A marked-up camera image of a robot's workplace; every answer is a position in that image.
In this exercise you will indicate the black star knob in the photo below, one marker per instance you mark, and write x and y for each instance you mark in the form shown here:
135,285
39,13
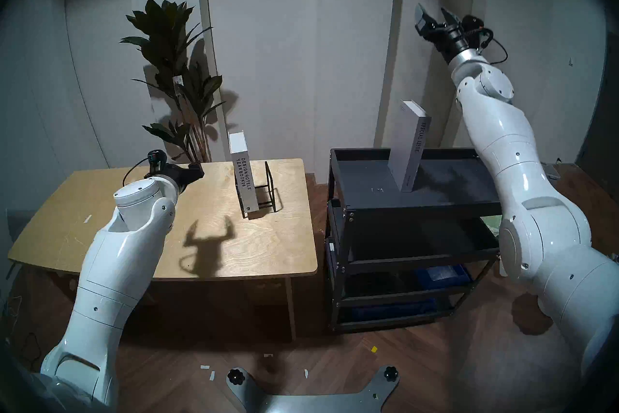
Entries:
235,376
390,374

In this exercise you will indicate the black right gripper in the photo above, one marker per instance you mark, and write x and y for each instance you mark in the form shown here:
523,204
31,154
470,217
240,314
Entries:
447,39

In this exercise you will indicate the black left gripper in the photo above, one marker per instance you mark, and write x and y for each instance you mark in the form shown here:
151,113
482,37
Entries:
178,177

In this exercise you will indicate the white Special Issue book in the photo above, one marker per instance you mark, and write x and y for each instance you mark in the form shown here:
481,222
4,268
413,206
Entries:
404,146

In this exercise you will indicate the clear plastic storage box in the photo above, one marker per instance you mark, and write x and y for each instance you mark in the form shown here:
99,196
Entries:
552,171

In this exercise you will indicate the black three-tier utility cart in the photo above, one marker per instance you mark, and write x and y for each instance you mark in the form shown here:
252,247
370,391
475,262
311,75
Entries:
367,175

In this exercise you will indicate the light wooden table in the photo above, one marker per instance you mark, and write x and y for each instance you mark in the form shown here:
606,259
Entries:
261,247

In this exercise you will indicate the tall green potted plant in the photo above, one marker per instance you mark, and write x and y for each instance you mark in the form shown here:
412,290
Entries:
167,30

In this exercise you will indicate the white Design Hotels Yearbook book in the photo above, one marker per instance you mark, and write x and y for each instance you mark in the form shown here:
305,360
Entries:
244,175

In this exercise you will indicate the grey metal robot base plate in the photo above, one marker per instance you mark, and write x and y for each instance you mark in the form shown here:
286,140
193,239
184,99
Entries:
309,405

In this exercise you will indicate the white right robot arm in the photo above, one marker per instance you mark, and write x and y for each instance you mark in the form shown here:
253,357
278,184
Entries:
508,150

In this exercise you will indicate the dark door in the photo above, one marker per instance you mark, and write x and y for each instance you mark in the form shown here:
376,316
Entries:
604,126

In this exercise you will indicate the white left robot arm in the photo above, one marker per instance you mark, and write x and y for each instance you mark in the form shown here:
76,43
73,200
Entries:
121,262

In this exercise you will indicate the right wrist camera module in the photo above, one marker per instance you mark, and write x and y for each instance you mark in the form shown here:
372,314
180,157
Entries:
473,25

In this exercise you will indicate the pale green paper sheet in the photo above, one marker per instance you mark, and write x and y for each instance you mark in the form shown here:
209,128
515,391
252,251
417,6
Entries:
491,225

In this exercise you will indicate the blue plastic bin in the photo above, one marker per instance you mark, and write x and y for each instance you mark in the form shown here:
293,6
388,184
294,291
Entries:
445,273

